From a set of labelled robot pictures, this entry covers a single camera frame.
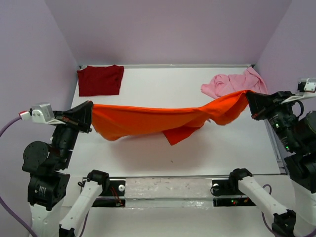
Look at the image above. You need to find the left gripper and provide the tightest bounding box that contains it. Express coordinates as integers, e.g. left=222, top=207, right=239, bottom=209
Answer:
left=50, top=98, right=95, bottom=165

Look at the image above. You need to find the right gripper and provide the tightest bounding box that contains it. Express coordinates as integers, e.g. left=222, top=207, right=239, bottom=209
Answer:
left=246, top=88, right=300, bottom=150

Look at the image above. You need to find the orange t-shirt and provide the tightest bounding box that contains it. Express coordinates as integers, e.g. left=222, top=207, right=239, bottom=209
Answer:
left=92, top=90, right=248, bottom=145

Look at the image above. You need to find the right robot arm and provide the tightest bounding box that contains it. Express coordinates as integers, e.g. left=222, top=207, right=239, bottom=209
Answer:
left=227, top=89, right=316, bottom=237

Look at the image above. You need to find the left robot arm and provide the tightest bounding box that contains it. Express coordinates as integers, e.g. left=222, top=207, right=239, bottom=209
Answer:
left=20, top=101, right=110, bottom=237

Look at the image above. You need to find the dark red folded t-shirt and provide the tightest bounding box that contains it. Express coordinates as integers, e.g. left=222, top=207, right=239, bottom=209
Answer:
left=77, top=65, right=124, bottom=97

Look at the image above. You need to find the pink t-shirt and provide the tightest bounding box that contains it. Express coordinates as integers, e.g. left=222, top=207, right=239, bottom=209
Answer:
left=201, top=67, right=268, bottom=99

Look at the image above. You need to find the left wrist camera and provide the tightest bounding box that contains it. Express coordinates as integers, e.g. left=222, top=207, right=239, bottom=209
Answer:
left=19, top=103, right=64, bottom=125

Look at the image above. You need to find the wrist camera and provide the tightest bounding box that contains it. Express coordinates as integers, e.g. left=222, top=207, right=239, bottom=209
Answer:
left=282, top=78, right=316, bottom=104
left=19, top=103, right=64, bottom=125

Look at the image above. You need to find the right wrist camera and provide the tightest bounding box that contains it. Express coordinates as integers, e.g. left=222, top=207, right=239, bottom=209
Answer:
left=282, top=78, right=316, bottom=104

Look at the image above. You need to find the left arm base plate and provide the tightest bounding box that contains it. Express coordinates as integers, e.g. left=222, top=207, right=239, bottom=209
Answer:
left=78, top=179, right=126, bottom=208

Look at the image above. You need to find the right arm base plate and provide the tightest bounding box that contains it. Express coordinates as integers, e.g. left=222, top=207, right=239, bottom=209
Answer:
left=210, top=179, right=256, bottom=207

